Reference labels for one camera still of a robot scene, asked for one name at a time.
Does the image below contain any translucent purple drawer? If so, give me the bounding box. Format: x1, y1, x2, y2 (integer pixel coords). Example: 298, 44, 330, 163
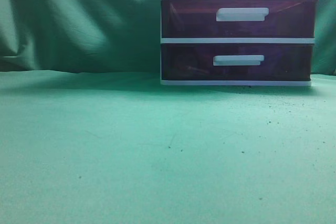
161, 44, 313, 81
161, 0, 317, 38

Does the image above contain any green cloth cover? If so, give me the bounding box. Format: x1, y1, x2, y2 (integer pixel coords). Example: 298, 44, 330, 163
1, 0, 335, 223

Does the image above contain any white plastic drawer cabinet frame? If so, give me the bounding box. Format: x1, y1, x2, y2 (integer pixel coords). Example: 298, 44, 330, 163
160, 0, 318, 86

